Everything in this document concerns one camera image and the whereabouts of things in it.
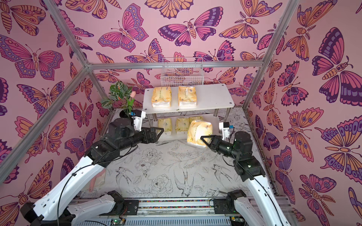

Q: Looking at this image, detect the yellow-green tissue pack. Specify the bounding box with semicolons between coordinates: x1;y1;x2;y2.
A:
158;118;172;136
189;116;204;123
175;117;190;134

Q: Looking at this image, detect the orange tissue pack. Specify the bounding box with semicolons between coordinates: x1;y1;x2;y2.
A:
178;86;198;108
151;86;172;108
187;120;213;147

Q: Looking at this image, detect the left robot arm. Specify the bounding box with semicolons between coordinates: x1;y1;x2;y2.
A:
20;118;164;226

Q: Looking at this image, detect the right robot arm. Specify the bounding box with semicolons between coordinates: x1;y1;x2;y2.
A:
200;131;291;226

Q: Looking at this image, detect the white two-tier shelf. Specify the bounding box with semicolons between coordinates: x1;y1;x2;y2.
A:
143;84;234;141

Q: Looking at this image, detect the potted plant in black vase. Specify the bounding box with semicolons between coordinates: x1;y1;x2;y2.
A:
101;81;137;117

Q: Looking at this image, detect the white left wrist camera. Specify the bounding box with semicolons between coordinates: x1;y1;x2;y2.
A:
131;110;146;132

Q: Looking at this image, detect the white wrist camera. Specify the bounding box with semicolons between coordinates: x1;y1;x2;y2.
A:
219;122;234;141
131;110;146;132

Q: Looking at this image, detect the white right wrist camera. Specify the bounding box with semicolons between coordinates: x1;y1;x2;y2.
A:
219;122;234;141

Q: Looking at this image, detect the white wire basket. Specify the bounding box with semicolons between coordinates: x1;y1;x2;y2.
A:
159;57;205;87

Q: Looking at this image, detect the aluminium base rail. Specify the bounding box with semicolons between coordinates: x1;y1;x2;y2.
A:
70;197;298;226

